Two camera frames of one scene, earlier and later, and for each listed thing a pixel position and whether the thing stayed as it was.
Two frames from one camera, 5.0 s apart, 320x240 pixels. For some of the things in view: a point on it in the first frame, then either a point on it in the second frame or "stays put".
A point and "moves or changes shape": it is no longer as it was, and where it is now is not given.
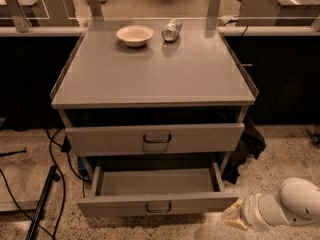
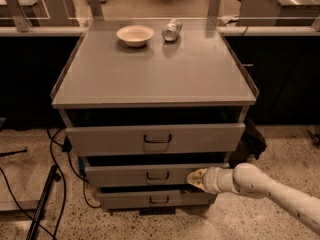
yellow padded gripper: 249,211 -> 211,180
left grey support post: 21,21 stays put
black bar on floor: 52,178 stays put
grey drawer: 153,190 moves or changes shape
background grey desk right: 279,5 stays put
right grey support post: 214,3 stays put
